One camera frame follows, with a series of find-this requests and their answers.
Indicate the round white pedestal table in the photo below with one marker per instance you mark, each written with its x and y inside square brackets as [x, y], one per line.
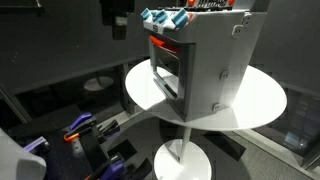
[260, 96]

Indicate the white round floor disc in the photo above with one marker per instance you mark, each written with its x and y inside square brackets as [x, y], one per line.
[98, 83]

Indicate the gray toy stove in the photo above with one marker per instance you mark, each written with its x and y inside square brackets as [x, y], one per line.
[210, 50]

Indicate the blue stove knob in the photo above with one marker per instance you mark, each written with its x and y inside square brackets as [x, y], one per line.
[155, 14]
[180, 18]
[163, 16]
[145, 13]

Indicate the gray oven door with window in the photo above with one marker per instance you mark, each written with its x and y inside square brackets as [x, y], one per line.
[188, 83]

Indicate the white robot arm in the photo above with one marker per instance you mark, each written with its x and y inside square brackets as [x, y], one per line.
[16, 160]

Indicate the black spring clamp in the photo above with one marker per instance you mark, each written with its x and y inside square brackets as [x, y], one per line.
[109, 128]
[140, 170]

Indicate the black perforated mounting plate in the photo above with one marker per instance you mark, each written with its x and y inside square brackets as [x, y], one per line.
[71, 156]

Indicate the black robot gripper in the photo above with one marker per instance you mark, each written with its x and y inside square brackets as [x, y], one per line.
[116, 10]

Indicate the purple clamp with orange tip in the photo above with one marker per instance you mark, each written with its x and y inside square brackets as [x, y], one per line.
[80, 122]
[111, 168]

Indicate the red round stove button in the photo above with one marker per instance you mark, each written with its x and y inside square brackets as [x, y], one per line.
[191, 2]
[230, 1]

